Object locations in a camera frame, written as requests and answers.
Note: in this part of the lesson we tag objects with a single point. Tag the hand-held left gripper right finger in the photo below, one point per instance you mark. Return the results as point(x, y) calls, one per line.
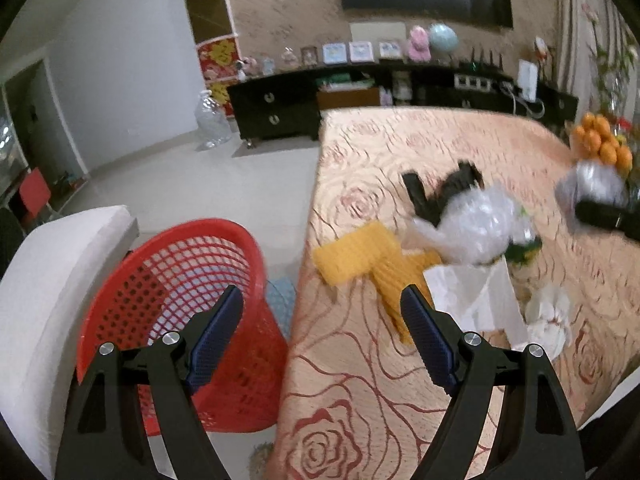
point(425, 335)

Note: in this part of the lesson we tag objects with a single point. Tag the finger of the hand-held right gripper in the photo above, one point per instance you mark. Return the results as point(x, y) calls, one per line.
point(605, 217)

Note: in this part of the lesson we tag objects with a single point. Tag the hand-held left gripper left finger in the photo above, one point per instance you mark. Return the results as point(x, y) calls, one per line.
point(217, 335)

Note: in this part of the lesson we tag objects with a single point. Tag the white paper sheet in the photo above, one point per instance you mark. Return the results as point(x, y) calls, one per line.
point(465, 300)

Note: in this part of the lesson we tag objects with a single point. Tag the green and yellow scouring sponge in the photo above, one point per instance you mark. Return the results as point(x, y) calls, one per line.
point(522, 255)

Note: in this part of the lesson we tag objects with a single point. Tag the red plastic mesh basket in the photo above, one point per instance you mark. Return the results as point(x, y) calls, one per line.
point(165, 260)

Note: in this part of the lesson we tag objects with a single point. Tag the white tissue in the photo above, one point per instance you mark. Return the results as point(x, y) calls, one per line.
point(547, 320)

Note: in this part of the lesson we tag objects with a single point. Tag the clear plastic bag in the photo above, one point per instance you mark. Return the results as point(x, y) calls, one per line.
point(475, 225)

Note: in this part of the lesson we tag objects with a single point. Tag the light blue mesh item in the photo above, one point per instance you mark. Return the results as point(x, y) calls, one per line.
point(281, 305)

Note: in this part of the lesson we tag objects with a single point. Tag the pile of oranges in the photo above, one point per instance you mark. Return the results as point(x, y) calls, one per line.
point(602, 140)

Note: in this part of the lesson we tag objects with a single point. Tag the rose-patterned tablecloth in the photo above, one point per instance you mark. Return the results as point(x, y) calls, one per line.
point(360, 390)

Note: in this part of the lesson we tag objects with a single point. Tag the green plant in vase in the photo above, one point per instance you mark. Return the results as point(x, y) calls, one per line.
point(612, 75)

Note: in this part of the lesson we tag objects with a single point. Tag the black crumpled plastic tray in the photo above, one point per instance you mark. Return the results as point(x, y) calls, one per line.
point(442, 192)

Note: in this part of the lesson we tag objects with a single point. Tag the white upright device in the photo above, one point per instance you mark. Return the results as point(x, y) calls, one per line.
point(527, 80)

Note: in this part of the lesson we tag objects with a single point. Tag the white lucky cat figure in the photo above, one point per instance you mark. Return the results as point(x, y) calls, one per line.
point(544, 52)

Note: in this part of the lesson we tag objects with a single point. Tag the white padded chair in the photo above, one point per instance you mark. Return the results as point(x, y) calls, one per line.
point(50, 280)

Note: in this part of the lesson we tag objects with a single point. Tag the white power strip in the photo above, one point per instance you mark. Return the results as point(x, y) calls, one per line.
point(472, 82)

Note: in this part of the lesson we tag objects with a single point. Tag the black wifi router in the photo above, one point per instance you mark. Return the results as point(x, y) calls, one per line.
point(482, 65)

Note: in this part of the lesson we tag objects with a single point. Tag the large clear water bottle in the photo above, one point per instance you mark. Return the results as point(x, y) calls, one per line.
point(214, 120)

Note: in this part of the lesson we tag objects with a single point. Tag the red chair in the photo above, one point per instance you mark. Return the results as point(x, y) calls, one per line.
point(34, 190)

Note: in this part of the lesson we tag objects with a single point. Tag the black television cabinet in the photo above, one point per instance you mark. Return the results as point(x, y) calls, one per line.
point(280, 105)

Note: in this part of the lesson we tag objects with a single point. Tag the light blue globe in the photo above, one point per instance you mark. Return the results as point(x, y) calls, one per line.
point(443, 37)

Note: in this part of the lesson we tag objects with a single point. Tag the wooden box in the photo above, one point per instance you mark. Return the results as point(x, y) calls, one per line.
point(348, 98)

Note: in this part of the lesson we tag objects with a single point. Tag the pink plush toy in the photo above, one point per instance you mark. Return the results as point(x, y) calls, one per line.
point(420, 44)

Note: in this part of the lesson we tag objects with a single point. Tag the small doll figure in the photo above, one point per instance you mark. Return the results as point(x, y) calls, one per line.
point(246, 67)

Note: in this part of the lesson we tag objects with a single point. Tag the glass snow globe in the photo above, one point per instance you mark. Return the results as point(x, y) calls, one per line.
point(289, 58)

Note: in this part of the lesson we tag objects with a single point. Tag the red festive wall poster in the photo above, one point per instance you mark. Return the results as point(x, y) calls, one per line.
point(217, 65)

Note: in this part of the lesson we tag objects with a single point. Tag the small brown photo frame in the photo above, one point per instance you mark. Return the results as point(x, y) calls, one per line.
point(308, 56)

